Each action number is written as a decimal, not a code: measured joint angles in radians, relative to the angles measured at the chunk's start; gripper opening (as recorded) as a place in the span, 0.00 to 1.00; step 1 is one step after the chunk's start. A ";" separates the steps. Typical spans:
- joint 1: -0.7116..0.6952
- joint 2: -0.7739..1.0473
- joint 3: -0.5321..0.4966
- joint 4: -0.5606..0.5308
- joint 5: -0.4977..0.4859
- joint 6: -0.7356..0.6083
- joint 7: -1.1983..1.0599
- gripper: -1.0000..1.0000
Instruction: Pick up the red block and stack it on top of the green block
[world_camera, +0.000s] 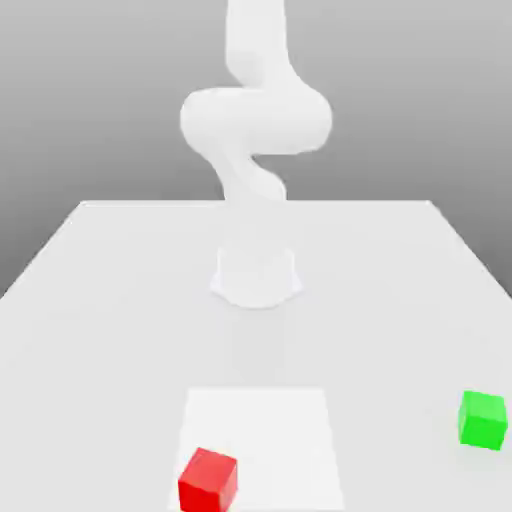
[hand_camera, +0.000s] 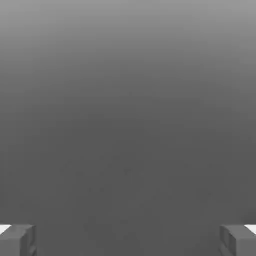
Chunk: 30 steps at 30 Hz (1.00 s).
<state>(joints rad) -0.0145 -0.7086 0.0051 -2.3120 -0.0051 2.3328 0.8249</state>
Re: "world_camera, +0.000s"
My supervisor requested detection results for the small red cube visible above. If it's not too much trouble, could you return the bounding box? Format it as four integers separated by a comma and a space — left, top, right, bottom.
177, 446, 240, 512

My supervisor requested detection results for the small green cube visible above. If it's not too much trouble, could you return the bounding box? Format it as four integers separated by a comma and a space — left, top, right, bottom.
457, 389, 509, 452

